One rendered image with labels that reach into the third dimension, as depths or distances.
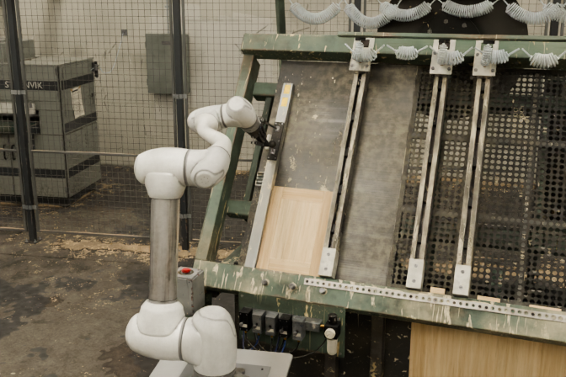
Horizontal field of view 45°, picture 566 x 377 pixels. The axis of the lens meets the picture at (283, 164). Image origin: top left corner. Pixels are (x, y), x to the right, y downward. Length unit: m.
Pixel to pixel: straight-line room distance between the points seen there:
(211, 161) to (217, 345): 0.64
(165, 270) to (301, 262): 0.85
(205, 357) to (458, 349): 1.27
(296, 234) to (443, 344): 0.83
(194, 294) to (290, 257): 0.47
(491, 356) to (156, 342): 1.52
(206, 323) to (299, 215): 0.94
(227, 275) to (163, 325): 0.76
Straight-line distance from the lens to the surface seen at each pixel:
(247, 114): 2.86
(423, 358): 3.31
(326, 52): 3.41
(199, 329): 2.45
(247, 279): 3.14
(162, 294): 2.48
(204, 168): 2.33
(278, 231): 3.18
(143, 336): 2.52
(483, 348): 3.25
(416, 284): 2.94
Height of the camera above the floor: 2.13
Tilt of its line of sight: 14 degrees down
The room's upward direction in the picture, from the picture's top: straight up
